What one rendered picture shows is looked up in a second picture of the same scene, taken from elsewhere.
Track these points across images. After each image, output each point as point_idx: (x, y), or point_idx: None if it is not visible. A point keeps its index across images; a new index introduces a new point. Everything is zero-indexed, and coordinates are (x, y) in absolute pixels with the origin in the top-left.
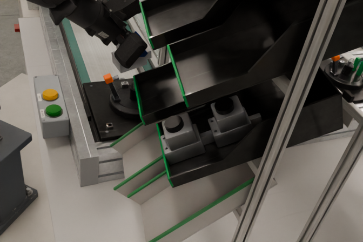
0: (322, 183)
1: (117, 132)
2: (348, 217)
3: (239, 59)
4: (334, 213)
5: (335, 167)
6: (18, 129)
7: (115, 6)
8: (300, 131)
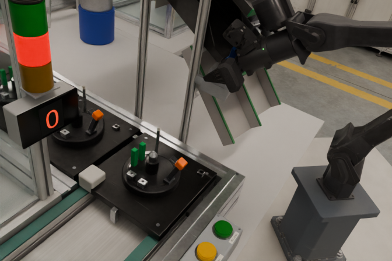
0: (105, 89)
1: (199, 167)
2: (127, 78)
3: None
4: (129, 83)
5: (81, 85)
6: (300, 177)
7: (251, 34)
8: None
